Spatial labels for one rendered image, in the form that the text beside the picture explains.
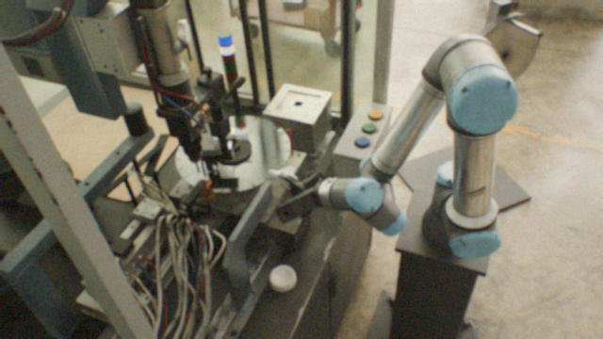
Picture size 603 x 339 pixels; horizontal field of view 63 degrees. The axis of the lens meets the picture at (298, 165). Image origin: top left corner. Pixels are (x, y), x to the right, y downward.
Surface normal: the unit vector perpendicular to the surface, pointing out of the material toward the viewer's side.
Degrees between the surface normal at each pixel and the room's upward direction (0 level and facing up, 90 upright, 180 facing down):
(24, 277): 90
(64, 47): 90
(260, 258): 0
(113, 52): 90
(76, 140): 0
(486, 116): 82
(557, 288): 0
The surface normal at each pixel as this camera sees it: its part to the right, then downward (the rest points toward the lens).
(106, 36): -0.39, 0.65
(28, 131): 0.92, 0.22
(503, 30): 0.37, 0.56
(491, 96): -0.02, 0.58
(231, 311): -0.06, -0.73
